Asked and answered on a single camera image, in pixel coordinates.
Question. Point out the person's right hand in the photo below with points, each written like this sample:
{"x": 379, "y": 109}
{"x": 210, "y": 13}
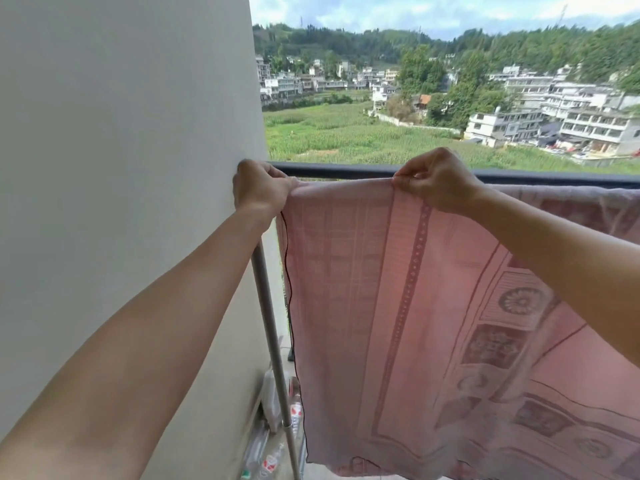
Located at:
{"x": 442, "y": 182}

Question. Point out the person's left hand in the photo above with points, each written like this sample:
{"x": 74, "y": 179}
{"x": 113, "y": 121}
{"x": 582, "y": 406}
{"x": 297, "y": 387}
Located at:
{"x": 262, "y": 187}

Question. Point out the black metal balcony railing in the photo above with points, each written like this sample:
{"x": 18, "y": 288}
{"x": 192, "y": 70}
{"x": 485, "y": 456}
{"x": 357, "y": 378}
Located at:
{"x": 350, "y": 170}

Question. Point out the pink patterned bed sheet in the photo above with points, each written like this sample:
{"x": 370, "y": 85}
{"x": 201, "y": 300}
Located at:
{"x": 400, "y": 319}

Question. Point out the person's left forearm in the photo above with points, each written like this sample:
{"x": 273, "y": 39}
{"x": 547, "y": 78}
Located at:
{"x": 125, "y": 354}

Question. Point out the grey metal pipe drying rack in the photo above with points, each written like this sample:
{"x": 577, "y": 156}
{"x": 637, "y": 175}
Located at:
{"x": 270, "y": 334}

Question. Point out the cluster of village houses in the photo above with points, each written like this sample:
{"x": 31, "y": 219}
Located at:
{"x": 320, "y": 79}

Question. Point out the white multi-storey buildings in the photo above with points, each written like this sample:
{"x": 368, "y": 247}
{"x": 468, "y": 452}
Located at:
{"x": 575, "y": 114}

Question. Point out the white plastic jug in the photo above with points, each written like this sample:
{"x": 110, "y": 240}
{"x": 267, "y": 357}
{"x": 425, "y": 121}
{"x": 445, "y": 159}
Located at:
{"x": 270, "y": 399}

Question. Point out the clear plastic bottle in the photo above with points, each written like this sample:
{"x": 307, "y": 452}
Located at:
{"x": 296, "y": 409}
{"x": 272, "y": 462}
{"x": 252, "y": 452}

